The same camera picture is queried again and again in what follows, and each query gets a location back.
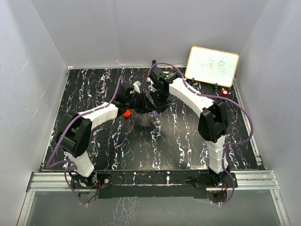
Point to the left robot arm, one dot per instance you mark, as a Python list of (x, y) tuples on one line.
[(77, 138)]

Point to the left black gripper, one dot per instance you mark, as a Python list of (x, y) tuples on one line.
[(146, 106)]

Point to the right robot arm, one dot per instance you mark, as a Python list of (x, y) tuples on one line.
[(213, 119)]

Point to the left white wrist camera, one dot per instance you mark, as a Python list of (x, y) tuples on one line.
[(137, 85)]

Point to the red earbud charging case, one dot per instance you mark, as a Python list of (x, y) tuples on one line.
[(127, 114)]

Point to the black front base bar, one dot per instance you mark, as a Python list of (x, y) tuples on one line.
[(163, 183)]

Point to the purple earbud charging case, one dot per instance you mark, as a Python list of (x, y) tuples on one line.
[(155, 113)]

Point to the red emergency stop button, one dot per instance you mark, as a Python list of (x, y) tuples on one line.
[(224, 93)]

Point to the white whiteboard with wooden frame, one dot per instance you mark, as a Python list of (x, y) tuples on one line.
[(211, 66)]

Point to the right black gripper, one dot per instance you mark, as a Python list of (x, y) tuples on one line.
[(161, 105)]

